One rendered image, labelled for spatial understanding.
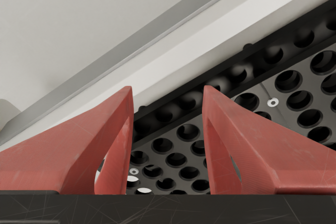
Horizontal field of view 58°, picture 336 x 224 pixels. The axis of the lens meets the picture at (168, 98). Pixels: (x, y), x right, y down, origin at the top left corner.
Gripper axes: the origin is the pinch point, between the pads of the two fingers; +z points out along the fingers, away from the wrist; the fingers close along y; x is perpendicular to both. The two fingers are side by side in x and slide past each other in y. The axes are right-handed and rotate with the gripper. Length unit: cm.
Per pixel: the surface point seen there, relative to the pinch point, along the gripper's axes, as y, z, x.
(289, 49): -6.8, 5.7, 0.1
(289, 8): -7.7, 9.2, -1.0
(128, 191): 2.6, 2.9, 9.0
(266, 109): -5.1, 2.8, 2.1
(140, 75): 1.4, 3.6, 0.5
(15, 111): 13.1, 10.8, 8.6
